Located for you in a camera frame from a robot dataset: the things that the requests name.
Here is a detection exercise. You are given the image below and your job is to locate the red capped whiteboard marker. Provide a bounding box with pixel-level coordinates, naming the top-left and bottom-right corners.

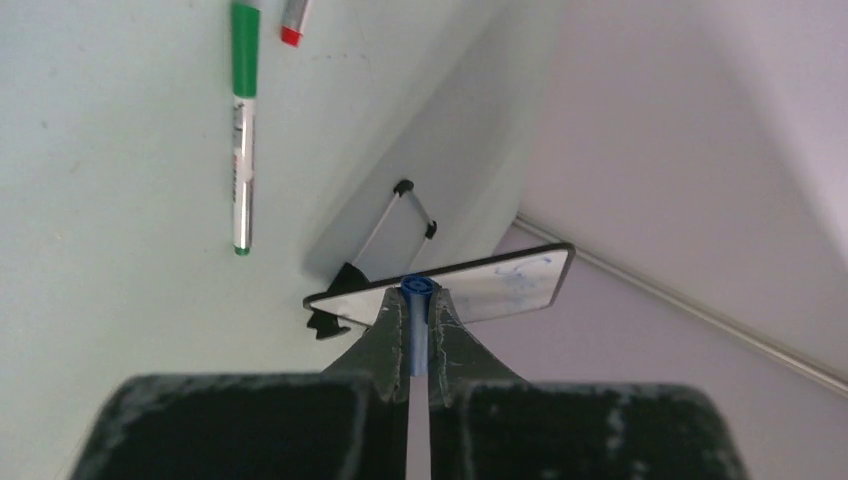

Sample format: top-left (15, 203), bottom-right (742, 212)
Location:
top-left (279, 0), bottom-right (310, 48)

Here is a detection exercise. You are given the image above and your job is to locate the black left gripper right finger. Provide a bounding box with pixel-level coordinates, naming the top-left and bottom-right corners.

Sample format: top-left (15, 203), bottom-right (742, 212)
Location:
top-left (428, 289), bottom-right (748, 479)

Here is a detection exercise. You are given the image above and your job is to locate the green capped whiteboard marker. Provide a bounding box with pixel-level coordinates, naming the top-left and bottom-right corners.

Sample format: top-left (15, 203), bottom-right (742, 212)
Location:
top-left (230, 1), bottom-right (261, 256)

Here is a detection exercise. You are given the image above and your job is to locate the small black framed whiteboard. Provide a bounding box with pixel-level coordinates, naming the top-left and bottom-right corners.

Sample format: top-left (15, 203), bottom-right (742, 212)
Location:
top-left (303, 242), bottom-right (576, 327)

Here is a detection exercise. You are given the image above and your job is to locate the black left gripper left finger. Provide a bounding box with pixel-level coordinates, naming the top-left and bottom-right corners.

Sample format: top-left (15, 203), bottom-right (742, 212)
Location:
top-left (71, 288), bottom-right (410, 479)

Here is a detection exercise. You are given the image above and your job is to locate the blue marker cap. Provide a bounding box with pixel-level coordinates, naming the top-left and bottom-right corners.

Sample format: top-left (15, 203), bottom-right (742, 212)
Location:
top-left (400, 275), bottom-right (436, 377)

